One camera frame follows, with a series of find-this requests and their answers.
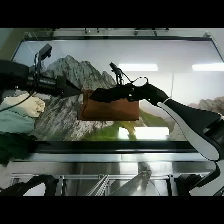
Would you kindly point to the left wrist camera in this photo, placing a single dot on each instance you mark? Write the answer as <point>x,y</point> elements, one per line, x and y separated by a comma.
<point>44,53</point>

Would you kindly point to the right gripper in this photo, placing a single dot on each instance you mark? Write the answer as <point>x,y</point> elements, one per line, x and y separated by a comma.
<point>133,92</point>

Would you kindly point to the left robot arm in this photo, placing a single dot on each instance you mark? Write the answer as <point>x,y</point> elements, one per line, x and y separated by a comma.
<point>13,73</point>

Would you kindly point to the brown T-shirt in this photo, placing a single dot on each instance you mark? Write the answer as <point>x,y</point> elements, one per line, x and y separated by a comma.
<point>110,111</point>

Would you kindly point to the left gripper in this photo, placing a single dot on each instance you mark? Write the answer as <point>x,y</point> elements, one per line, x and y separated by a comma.
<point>63,86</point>

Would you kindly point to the pale green garment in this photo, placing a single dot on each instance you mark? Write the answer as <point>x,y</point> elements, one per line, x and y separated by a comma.
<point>15,121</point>

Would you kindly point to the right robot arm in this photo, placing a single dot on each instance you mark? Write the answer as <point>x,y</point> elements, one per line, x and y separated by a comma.
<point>196,123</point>

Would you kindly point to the dark green garment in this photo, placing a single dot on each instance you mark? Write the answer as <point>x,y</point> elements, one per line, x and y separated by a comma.
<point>15,146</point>

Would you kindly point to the cream garment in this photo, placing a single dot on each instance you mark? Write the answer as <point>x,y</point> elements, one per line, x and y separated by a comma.
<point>28,105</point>

